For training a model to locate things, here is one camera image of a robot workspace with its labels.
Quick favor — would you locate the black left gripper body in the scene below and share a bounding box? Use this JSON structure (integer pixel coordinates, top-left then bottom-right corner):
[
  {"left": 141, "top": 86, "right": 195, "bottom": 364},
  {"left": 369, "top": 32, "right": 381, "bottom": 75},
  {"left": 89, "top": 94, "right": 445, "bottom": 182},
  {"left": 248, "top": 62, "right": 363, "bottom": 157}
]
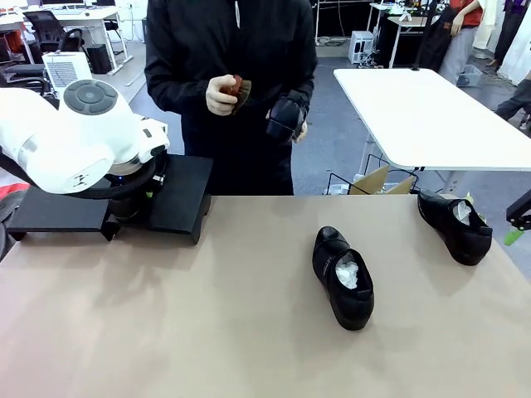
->
[{"left": 143, "top": 161, "right": 169, "bottom": 196}]

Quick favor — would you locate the brown wooden shoe brush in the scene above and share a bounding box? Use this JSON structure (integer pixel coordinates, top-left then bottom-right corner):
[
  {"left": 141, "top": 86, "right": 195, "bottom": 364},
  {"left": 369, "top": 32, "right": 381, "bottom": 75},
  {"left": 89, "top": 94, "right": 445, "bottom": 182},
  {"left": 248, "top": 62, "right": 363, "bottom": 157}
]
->
[{"left": 219, "top": 74, "right": 253, "bottom": 117}]

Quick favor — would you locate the person's right forearm black sleeve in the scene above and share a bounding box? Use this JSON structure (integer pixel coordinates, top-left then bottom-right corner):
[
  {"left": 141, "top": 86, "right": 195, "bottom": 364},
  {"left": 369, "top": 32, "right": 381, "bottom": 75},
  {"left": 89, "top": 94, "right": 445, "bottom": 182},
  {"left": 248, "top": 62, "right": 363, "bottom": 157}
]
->
[{"left": 144, "top": 70, "right": 213, "bottom": 115}]

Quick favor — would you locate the person's left forearm black sleeve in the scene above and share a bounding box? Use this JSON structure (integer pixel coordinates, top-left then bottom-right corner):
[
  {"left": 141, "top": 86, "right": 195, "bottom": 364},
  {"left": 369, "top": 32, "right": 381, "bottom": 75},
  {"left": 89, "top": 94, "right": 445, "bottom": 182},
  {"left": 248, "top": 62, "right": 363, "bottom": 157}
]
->
[{"left": 285, "top": 72, "right": 319, "bottom": 115}]

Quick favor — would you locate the person's right hand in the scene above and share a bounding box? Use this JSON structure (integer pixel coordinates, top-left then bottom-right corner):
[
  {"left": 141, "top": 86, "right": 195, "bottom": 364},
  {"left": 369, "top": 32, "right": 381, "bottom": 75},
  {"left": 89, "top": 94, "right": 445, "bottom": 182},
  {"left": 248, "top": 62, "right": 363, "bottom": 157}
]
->
[{"left": 206, "top": 74, "right": 241, "bottom": 116}]

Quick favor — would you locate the person's left hand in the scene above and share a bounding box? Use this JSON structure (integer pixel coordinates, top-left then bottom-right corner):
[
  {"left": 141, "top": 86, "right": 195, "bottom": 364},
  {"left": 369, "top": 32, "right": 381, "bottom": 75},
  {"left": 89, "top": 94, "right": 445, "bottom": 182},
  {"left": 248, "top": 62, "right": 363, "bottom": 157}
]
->
[{"left": 291, "top": 121, "right": 309, "bottom": 145}]

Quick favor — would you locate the green yellow bag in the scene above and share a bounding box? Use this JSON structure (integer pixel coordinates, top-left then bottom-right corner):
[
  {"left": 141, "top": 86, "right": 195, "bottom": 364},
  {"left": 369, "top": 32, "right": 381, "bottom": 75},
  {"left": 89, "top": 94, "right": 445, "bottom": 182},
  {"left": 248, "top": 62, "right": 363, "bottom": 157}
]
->
[{"left": 463, "top": 191, "right": 490, "bottom": 228}]

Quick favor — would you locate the crumpled stuffing paper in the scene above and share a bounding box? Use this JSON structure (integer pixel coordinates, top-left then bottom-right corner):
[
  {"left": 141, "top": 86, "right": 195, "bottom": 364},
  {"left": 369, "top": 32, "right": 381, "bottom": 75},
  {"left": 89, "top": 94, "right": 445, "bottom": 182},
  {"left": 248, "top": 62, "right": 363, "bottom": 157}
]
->
[
  {"left": 453, "top": 200, "right": 475, "bottom": 227},
  {"left": 334, "top": 259, "right": 361, "bottom": 291}
]

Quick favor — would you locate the red and grey cloth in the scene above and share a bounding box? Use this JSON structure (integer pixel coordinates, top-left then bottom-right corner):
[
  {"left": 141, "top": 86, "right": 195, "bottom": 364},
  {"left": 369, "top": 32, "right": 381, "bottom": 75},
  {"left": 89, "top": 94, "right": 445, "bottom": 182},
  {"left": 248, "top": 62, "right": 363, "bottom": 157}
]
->
[{"left": 0, "top": 183, "right": 29, "bottom": 260}]

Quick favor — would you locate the bystander in dark trousers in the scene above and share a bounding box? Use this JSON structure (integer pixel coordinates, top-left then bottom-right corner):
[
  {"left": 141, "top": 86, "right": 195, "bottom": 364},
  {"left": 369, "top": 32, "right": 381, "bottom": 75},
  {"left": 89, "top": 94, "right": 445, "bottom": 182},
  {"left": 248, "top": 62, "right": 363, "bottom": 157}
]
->
[{"left": 494, "top": 77, "right": 531, "bottom": 132}]

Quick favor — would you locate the white air purifier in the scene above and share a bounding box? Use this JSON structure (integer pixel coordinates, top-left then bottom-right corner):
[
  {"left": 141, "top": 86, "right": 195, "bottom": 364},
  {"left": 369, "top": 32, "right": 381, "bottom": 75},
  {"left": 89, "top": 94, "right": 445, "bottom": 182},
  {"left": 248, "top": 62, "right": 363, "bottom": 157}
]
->
[{"left": 41, "top": 51, "right": 90, "bottom": 90}]

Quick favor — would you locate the person in black jacket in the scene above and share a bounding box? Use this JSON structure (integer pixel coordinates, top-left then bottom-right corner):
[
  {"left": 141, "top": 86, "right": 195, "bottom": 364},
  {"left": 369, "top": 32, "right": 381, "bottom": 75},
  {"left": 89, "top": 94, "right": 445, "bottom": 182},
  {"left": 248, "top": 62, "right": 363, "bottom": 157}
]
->
[{"left": 144, "top": 0, "right": 319, "bottom": 197}]

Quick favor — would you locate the brown cardboard box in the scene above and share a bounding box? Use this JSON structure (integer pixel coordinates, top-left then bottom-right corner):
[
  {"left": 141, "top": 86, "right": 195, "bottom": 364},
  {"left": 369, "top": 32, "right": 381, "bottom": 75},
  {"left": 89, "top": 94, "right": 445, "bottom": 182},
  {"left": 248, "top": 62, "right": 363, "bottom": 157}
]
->
[{"left": 351, "top": 163, "right": 419, "bottom": 196}]

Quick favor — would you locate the large white table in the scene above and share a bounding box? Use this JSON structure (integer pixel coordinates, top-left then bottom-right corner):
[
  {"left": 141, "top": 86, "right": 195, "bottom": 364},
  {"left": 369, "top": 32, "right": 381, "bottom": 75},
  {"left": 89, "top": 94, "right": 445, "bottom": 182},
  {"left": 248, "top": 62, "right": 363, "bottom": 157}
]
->
[{"left": 333, "top": 67, "right": 531, "bottom": 172}]

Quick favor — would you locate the grey plastic bin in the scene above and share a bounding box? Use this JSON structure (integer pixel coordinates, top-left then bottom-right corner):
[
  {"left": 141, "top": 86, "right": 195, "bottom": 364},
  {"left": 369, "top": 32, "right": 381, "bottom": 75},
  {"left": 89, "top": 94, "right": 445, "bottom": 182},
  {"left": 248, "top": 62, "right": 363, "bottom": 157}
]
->
[{"left": 455, "top": 64, "right": 485, "bottom": 88}]

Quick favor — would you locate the black office chair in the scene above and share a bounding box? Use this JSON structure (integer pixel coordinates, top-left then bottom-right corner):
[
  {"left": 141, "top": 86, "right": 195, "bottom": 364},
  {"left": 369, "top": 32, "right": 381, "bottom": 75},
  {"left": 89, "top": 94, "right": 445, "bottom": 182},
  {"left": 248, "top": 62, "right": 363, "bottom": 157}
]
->
[
  {"left": 0, "top": 64, "right": 55, "bottom": 100},
  {"left": 22, "top": 10, "right": 89, "bottom": 66}
]

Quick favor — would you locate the white office desk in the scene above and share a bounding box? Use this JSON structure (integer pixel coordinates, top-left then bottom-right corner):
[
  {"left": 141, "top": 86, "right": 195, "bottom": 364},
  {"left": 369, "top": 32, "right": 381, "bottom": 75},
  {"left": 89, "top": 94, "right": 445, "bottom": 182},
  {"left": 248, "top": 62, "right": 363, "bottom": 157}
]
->
[{"left": 0, "top": 6, "right": 134, "bottom": 76}]

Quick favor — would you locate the black pole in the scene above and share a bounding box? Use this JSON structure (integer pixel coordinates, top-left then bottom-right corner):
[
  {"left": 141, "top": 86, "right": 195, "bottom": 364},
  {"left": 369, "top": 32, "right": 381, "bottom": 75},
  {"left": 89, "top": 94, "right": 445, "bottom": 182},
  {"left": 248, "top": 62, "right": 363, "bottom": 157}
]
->
[{"left": 410, "top": 0, "right": 436, "bottom": 72}]

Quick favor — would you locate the dark hanging garment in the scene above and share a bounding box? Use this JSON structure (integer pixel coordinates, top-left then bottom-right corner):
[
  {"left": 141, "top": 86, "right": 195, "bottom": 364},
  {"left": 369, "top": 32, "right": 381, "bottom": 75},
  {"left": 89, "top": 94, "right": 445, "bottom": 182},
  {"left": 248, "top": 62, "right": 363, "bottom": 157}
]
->
[{"left": 493, "top": 0, "right": 531, "bottom": 78}]

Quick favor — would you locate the black hanging apron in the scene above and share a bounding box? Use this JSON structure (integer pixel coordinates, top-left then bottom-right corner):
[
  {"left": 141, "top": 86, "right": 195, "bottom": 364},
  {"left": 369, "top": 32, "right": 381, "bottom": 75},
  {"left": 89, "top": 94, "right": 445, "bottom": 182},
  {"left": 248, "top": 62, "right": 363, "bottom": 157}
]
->
[{"left": 417, "top": 3, "right": 457, "bottom": 72}]

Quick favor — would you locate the cream hanging garment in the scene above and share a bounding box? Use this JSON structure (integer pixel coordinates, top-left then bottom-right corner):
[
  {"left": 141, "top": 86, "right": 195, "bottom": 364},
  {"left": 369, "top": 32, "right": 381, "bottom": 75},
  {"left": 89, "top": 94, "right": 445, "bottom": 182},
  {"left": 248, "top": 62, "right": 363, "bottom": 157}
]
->
[{"left": 472, "top": 0, "right": 501, "bottom": 51}]

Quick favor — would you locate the mannequin with orange shirt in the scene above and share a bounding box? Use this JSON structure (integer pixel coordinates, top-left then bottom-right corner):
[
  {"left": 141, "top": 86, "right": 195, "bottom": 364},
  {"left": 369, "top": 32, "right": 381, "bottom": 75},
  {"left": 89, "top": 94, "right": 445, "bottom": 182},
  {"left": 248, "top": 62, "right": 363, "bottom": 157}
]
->
[{"left": 438, "top": 0, "right": 487, "bottom": 86}]

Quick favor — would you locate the wooden top desk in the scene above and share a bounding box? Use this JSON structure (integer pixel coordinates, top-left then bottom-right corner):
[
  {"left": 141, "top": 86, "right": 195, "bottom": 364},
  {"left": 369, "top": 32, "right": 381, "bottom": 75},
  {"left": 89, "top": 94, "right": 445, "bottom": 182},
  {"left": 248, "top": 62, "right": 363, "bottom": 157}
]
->
[{"left": 386, "top": 14, "right": 441, "bottom": 70}]

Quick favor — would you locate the white computer case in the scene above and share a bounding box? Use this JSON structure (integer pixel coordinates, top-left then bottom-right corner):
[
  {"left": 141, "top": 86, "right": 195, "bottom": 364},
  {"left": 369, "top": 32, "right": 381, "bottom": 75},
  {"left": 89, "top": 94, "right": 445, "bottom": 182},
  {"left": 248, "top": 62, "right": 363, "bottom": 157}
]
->
[{"left": 350, "top": 30, "right": 377, "bottom": 66}]

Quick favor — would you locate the black wire rack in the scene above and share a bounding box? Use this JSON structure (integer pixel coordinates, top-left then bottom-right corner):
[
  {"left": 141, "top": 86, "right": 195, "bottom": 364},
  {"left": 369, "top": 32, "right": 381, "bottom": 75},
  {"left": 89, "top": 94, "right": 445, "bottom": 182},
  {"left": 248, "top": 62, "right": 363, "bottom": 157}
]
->
[{"left": 327, "top": 153, "right": 421, "bottom": 196}]

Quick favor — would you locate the white metal frame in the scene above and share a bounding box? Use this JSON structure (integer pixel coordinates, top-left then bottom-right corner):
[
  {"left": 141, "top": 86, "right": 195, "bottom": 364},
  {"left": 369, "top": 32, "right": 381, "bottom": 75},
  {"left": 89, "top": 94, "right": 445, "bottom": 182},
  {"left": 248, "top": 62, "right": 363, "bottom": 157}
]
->
[{"left": 314, "top": 0, "right": 374, "bottom": 59}]

